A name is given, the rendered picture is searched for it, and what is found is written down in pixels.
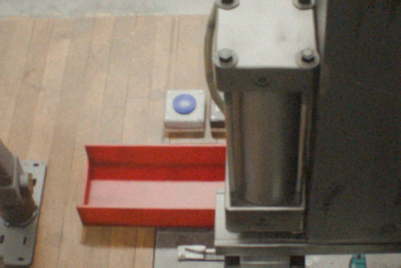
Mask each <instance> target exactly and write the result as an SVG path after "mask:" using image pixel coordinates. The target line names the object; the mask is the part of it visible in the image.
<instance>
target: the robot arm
mask: <svg viewBox="0 0 401 268"><path fill-rule="evenodd" d="M46 169H47V167H46V163H45V162H44V161H43V160H19V158H18V156H17V154H12V152H11V151H10V150H9V149H7V148H6V147H5V144H4V143H3V141H2V140H1V138H0V268H5V266H7V267H23V268H29V267H30V266H32V263H33V259H34V250H35V242H36V238H37V231H38V221H39V217H40V210H41V206H42V195H43V191H44V184H45V177H46ZM35 182H36V186H34V183H35ZM3 238H4V241H3V243H2V240H3ZM26 239H27V243H26V244H25V242H26ZM21 260H23V261H21Z"/></svg>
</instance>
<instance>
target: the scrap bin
mask: <svg viewBox="0 0 401 268"><path fill-rule="evenodd" d="M85 151H86V154H87V161H86V165H85V178H84V183H83V192H82V197H81V205H76V209H77V210H78V215H79V218H80V220H81V223H82V225H83V226H111V227H167V228H215V202H216V189H217V188H225V174H226V144H159V143H85Z"/></svg>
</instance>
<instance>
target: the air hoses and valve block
mask: <svg viewBox="0 0 401 268"><path fill-rule="evenodd" d="M216 6H217V5H216V4H215V2H214V3H213V6H212V8H211V12H210V14H209V16H208V22H207V26H206V29H205V33H204V75H205V79H206V83H207V86H208V89H209V93H210V95H211V98H212V99H213V100H214V102H215V105H216V106H217V108H219V110H220V111H221V112H222V113H223V114H224V100H223V98H222V97H221V96H220V94H219V91H218V90H217V89H216V88H215V77H214V63H213V60H212V57H213V49H214V34H215V22H216Z"/></svg>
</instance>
